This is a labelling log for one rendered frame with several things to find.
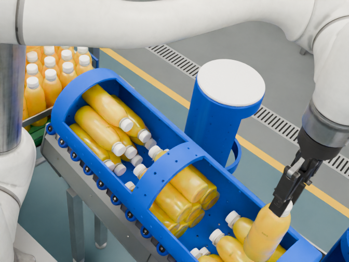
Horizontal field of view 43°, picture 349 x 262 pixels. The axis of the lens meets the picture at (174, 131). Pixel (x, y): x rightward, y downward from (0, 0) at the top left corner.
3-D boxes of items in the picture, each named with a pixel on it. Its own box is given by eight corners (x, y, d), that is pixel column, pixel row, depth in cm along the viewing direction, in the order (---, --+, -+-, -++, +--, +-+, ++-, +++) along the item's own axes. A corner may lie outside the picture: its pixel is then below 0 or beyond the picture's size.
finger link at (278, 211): (293, 196, 85) (291, 198, 84) (281, 215, 90) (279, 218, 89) (281, 186, 86) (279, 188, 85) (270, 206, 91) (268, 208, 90)
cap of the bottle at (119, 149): (120, 151, 140) (124, 154, 139) (111, 154, 137) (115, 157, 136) (123, 141, 138) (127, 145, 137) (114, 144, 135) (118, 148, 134)
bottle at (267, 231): (251, 230, 108) (273, 186, 95) (276, 247, 106) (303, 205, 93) (237, 251, 104) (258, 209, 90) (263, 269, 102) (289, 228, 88)
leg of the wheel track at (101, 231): (99, 251, 233) (100, 181, 187) (93, 243, 235) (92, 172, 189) (108, 245, 236) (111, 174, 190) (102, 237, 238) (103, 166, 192)
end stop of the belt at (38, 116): (16, 131, 157) (15, 125, 155) (15, 129, 158) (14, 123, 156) (107, 87, 179) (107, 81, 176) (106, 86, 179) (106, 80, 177)
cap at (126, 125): (124, 118, 136) (128, 121, 136) (131, 118, 140) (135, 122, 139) (118, 128, 138) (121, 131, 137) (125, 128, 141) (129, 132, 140)
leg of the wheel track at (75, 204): (77, 267, 225) (72, 198, 179) (70, 259, 228) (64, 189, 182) (86, 260, 228) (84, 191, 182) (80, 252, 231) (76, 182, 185)
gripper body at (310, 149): (331, 155, 70) (309, 188, 77) (358, 131, 74) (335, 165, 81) (293, 127, 73) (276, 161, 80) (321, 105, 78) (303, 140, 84)
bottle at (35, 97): (47, 127, 167) (42, 90, 153) (27, 127, 166) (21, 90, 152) (48, 113, 172) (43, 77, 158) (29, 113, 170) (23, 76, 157)
